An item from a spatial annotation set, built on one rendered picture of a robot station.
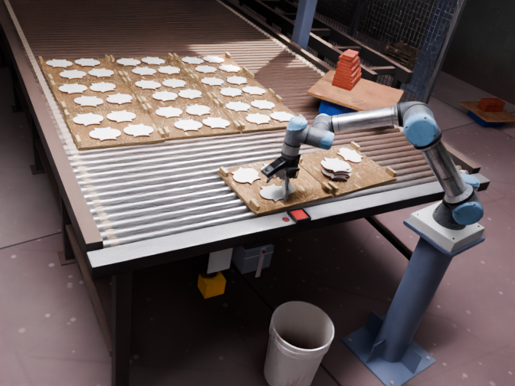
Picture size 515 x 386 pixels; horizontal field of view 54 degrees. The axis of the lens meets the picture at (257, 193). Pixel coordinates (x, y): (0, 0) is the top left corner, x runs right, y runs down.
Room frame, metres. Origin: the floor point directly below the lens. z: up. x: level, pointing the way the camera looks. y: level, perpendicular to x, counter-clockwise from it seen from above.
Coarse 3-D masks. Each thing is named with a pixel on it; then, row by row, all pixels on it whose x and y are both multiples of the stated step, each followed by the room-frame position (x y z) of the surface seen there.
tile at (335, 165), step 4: (324, 160) 2.16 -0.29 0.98; (328, 160) 2.16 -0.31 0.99; (332, 160) 2.16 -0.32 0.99; (336, 160) 2.17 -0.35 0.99; (324, 164) 2.11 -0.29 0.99; (328, 164) 2.12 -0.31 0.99; (332, 164) 2.13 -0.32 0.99; (336, 164) 2.13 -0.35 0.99; (340, 164) 2.14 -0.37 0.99; (344, 164) 2.15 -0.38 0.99; (348, 164) 2.16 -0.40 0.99; (324, 168) 2.08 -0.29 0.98; (328, 168) 2.08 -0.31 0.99; (332, 168) 2.08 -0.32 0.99; (336, 168) 2.09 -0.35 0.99; (340, 168) 2.10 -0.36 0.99; (344, 168) 2.10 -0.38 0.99; (348, 168) 2.12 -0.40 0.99; (336, 172) 2.07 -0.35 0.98; (344, 172) 2.09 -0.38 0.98
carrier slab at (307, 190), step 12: (228, 168) 1.99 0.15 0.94; (300, 168) 2.11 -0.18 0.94; (228, 180) 1.89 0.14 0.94; (264, 180) 1.95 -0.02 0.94; (276, 180) 1.97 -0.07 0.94; (300, 180) 2.01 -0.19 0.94; (312, 180) 2.03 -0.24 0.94; (240, 192) 1.81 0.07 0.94; (252, 192) 1.83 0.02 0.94; (300, 192) 1.91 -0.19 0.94; (312, 192) 1.93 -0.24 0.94; (324, 192) 1.94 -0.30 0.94; (264, 204) 1.76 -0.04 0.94; (276, 204) 1.77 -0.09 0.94; (288, 204) 1.79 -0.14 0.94; (300, 204) 1.83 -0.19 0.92
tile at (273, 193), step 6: (270, 186) 1.89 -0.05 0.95; (276, 186) 1.90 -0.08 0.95; (264, 192) 1.84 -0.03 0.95; (270, 192) 1.84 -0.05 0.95; (276, 192) 1.85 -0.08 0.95; (282, 192) 1.86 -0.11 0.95; (264, 198) 1.80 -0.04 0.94; (270, 198) 1.80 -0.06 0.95; (276, 198) 1.81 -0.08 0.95; (282, 198) 1.82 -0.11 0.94; (288, 198) 1.83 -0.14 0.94
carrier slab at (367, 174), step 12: (300, 156) 2.24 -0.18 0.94; (312, 156) 2.26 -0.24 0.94; (324, 156) 2.28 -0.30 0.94; (336, 156) 2.31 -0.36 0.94; (312, 168) 2.14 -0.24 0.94; (360, 168) 2.23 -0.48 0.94; (372, 168) 2.25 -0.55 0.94; (324, 180) 2.05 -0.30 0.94; (336, 180) 2.07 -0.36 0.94; (348, 180) 2.09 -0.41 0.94; (360, 180) 2.12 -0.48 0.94; (372, 180) 2.14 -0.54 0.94; (384, 180) 2.16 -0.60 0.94; (336, 192) 1.96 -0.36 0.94; (348, 192) 1.99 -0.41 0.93
